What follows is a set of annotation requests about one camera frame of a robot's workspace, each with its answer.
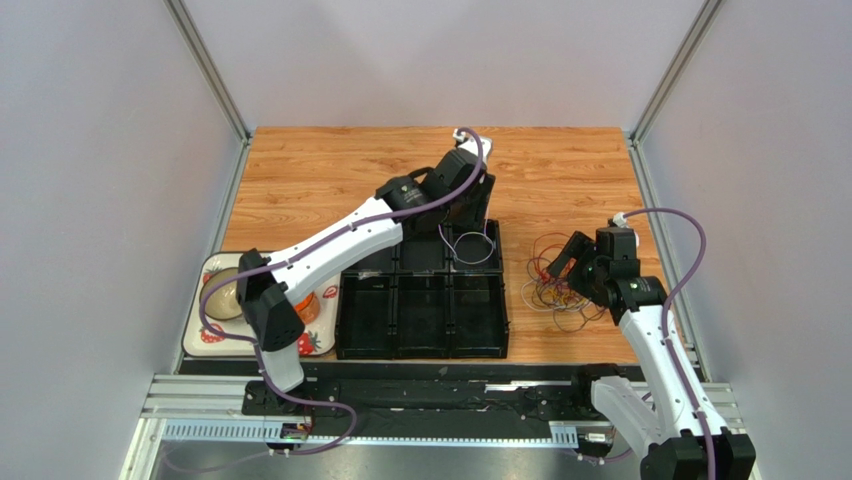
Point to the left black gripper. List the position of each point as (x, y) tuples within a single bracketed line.
[(482, 196)]

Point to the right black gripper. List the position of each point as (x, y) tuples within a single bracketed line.
[(579, 259)]

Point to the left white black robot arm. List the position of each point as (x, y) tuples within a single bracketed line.
[(457, 191)]

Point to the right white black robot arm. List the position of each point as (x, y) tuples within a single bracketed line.
[(677, 433)]

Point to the black six-compartment tray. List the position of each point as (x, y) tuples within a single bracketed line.
[(437, 296)]

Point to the orange translucent cup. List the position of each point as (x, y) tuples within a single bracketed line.
[(309, 309)]

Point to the white strawberry pattern tray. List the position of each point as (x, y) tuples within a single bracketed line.
[(318, 338)]

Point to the beige ceramic bowl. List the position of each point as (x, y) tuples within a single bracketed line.
[(222, 304)]

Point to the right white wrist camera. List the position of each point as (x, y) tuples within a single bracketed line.
[(620, 220)]

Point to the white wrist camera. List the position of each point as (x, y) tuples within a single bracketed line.
[(477, 148), (620, 220)]

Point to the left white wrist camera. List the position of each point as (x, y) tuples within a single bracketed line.
[(477, 148)]

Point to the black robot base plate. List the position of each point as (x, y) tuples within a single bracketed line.
[(480, 401)]

